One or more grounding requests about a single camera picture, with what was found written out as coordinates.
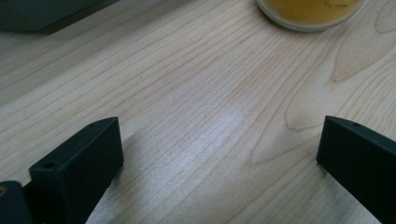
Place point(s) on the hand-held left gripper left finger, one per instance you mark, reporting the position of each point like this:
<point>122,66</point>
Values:
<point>77,165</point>

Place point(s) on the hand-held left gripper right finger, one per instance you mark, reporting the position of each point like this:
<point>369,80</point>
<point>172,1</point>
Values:
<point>361,161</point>

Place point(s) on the dark grey corner rack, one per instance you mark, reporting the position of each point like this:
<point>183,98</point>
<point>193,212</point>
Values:
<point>37,14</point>

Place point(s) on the yellow-orange spice jar white cap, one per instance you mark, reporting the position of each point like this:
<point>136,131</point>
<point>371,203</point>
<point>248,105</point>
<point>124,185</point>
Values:
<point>311,12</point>

